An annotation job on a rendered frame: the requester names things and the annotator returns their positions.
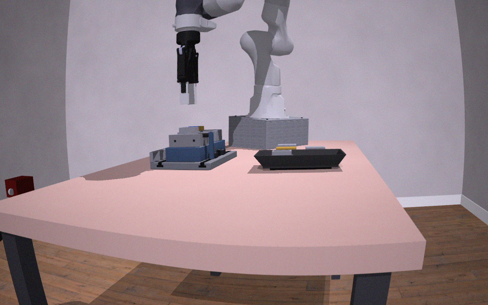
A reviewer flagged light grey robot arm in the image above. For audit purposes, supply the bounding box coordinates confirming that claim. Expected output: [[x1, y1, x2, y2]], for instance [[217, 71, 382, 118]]
[[172, 0, 294, 119]]

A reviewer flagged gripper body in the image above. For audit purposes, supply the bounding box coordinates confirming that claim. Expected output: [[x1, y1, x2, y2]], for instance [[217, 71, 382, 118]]
[[176, 30, 200, 58]]

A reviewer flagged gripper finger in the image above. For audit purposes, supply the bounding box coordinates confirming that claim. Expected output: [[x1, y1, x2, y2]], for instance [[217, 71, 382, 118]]
[[188, 49, 199, 105], [177, 46, 193, 105]]

